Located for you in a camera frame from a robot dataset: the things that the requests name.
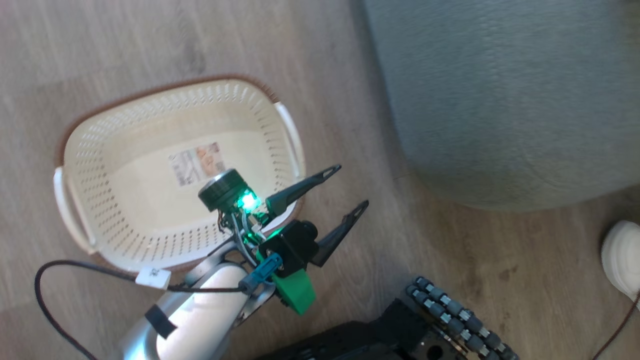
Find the white shoe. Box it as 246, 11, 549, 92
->
601, 220, 640, 302

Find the thin brown cable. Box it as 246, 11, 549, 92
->
591, 294, 640, 360

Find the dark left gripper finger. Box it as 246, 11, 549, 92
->
309, 199, 370, 268
265, 163, 343, 216

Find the white left cable tag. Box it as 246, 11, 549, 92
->
134, 266, 172, 290

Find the black tape strip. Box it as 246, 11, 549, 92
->
144, 303, 179, 340

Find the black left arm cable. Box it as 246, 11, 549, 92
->
34, 259, 247, 360

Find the teal left cable connector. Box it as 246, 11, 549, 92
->
238, 252, 284, 295

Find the grey fabric sofa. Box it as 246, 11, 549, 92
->
362, 0, 640, 211

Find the paper label sticker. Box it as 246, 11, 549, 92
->
168, 142, 226, 187

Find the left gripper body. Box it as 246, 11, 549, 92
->
198, 169, 320, 279

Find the cream perforated laundry basket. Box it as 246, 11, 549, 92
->
52, 75, 307, 274

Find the grey roller omni wheel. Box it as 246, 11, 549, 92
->
404, 276, 520, 360

